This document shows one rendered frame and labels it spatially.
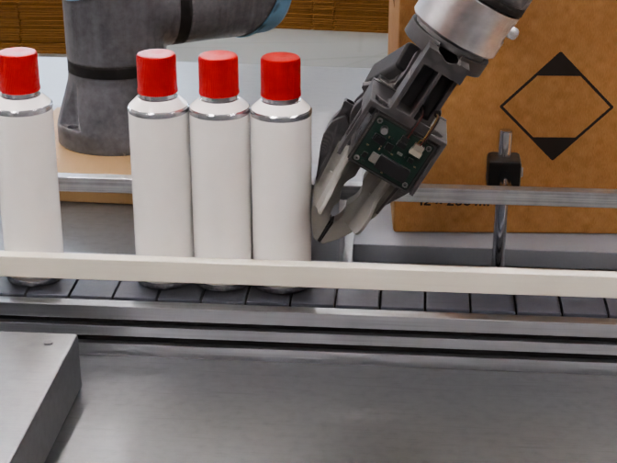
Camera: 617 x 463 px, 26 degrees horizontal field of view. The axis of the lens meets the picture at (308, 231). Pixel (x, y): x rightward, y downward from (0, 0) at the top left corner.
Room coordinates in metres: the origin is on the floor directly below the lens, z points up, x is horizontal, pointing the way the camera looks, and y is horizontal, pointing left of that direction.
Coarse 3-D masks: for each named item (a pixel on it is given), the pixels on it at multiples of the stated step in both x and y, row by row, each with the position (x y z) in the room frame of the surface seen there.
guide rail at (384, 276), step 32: (0, 256) 1.05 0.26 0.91; (32, 256) 1.05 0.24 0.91; (64, 256) 1.05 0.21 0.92; (96, 256) 1.05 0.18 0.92; (128, 256) 1.05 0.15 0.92; (160, 256) 1.05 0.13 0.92; (384, 288) 1.02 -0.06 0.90; (416, 288) 1.02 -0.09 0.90; (448, 288) 1.02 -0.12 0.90; (480, 288) 1.01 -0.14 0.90; (512, 288) 1.01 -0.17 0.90; (544, 288) 1.01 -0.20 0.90; (576, 288) 1.01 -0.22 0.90; (608, 288) 1.00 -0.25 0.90
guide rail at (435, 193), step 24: (120, 192) 1.11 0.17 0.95; (312, 192) 1.10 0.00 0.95; (432, 192) 1.09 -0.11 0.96; (456, 192) 1.09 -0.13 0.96; (480, 192) 1.08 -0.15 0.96; (504, 192) 1.08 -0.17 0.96; (528, 192) 1.08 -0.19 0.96; (552, 192) 1.08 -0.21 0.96; (576, 192) 1.08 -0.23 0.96; (600, 192) 1.08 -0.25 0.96
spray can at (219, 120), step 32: (224, 64) 1.06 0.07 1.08; (224, 96) 1.06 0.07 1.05; (192, 128) 1.06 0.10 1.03; (224, 128) 1.05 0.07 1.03; (192, 160) 1.06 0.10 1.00; (224, 160) 1.05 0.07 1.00; (192, 192) 1.07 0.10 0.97; (224, 192) 1.05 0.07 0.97; (224, 224) 1.05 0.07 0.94; (224, 256) 1.05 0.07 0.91; (224, 288) 1.05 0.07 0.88
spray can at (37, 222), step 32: (0, 64) 1.07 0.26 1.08; (32, 64) 1.08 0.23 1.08; (0, 96) 1.08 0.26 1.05; (32, 96) 1.07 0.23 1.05; (0, 128) 1.06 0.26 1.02; (32, 128) 1.06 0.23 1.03; (0, 160) 1.07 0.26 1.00; (32, 160) 1.06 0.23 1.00; (0, 192) 1.07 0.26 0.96; (32, 192) 1.06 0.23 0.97; (32, 224) 1.06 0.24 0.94
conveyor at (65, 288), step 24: (0, 288) 1.06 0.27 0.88; (24, 288) 1.06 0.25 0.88; (48, 288) 1.06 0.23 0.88; (72, 288) 1.06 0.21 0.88; (96, 288) 1.06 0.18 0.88; (120, 288) 1.06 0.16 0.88; (144, 288) 1.06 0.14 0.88; (192, 288) 1.06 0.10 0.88; (312, 288) 1.06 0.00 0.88; (336, 288) 1.07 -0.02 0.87; (480, 312) 1.01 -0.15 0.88; (504, 312) 1.01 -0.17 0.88; (528, 312) 1.01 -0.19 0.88; (552, 312) 1.01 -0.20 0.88; (576, 312) 1.01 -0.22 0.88; (600, 312) 1.01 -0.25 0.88
